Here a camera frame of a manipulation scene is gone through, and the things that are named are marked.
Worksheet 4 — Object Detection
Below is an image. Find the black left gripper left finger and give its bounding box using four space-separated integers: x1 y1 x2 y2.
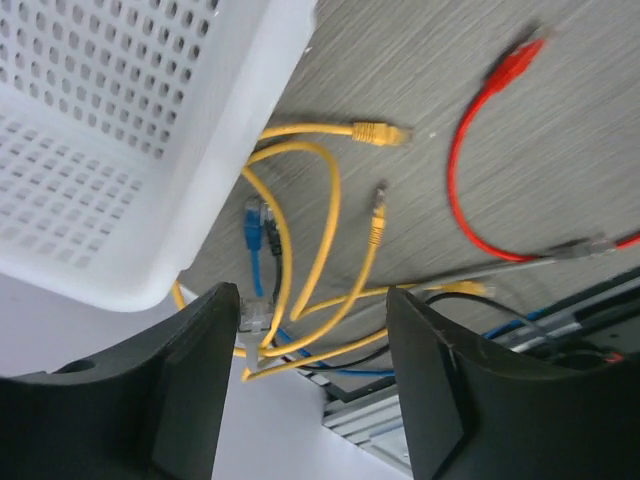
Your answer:
1 283 239 479

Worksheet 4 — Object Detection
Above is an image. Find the long yellow ethernet cable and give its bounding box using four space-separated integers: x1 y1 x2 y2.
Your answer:
172 140 489 384

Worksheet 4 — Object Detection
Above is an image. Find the aluminium frame rail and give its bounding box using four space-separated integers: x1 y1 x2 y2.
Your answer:
319 299 640 469

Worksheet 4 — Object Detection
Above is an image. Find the red ethernet cable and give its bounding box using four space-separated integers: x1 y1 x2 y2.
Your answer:
447 38 640 264

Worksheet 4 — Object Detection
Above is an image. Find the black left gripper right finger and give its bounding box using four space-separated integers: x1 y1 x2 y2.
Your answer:
386 288 639 479

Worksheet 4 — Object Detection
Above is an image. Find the white perforated plastic basket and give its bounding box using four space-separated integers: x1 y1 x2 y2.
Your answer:
1 1 316 312

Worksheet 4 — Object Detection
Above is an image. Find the short yellow ethernet cable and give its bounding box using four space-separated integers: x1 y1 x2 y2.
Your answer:
239 119 414 361

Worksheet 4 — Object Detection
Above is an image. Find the blue ethernet cable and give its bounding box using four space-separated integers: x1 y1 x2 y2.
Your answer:
242 197 546 379

